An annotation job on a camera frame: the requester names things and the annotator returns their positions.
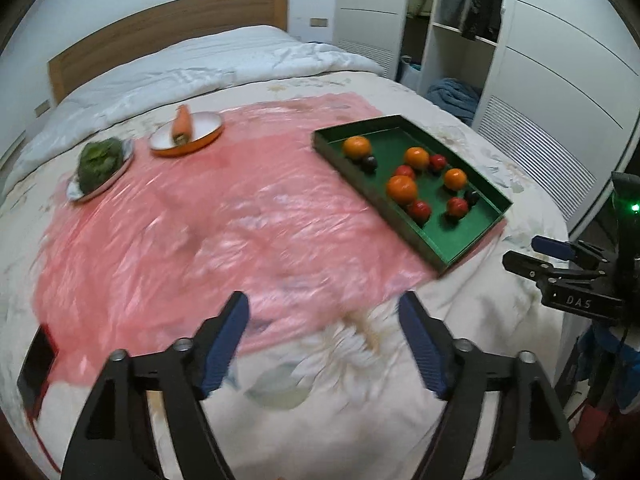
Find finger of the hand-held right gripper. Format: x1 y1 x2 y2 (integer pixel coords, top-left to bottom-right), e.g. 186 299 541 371
531 235 576 262
502 251 556 286

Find dark hanging clothes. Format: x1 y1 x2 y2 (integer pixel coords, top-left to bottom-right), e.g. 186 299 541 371
457 0 511 43

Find carrot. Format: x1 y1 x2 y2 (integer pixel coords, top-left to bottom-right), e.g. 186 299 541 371
171 104 192 145

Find blue folded blanket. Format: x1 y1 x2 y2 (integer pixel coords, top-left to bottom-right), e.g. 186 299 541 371
425 77 483 126

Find green cardboard tray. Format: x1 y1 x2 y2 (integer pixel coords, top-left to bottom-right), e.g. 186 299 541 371
312 114 513 277

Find white oval plate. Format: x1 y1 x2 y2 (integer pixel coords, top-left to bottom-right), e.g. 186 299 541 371
66 139 136 203

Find white duvet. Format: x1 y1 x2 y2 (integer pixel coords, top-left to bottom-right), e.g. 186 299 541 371
2 25 386 196

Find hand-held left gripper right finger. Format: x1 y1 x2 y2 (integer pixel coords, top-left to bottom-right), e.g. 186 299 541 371
398 291 583 480

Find green leafy vegetable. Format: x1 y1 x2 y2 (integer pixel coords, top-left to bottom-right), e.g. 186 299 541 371
77 137 125 195

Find white bag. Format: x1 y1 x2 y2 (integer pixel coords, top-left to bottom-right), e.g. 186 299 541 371
398 55 423 92

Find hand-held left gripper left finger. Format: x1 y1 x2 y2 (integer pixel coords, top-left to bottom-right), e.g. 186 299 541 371
60 291 250 480

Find orange rimmed bowl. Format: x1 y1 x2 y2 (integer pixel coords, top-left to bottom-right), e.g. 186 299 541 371
149 111 224 158

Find pink plastic sheet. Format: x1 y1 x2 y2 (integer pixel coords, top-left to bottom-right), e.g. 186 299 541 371
32 91 436 386

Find white wardrobe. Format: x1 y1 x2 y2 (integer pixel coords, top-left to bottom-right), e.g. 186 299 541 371
332 0 640 231

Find wooden headboard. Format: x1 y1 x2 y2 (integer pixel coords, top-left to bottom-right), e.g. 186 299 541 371
47 0 291 103

